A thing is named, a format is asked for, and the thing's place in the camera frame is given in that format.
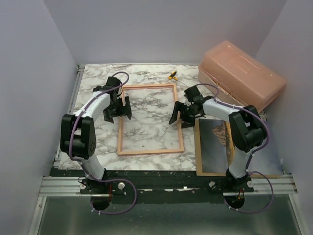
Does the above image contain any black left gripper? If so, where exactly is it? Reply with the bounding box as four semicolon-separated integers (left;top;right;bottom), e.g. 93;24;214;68
104;96;131;123

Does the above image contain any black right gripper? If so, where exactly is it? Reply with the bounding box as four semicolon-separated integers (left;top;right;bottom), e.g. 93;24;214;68
169;101;199;129

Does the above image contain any pink wooden picture frame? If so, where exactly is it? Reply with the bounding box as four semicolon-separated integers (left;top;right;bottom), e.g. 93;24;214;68
117;83;185;157

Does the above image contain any landscape photo print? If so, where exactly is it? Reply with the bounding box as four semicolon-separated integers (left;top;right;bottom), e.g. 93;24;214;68
198;118;283;176

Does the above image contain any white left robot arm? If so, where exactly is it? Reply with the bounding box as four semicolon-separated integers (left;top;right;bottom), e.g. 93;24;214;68
60;71;132;193

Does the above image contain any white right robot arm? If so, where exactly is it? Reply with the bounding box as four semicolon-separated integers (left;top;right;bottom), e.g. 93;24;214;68
169;85;270;192

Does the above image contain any pink translucent plastic box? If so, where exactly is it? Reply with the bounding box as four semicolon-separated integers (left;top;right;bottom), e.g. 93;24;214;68
198;41;287;112

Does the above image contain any yellow black T-handle hex key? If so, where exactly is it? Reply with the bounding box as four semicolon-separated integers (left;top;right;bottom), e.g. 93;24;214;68
168;71;193;89

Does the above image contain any brown frame backing board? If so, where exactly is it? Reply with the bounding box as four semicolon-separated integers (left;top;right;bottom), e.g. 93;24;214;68
193;119;281;179

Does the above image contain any aluminium extrusion frame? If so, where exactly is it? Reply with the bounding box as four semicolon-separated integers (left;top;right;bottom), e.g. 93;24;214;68
26;64;93;235

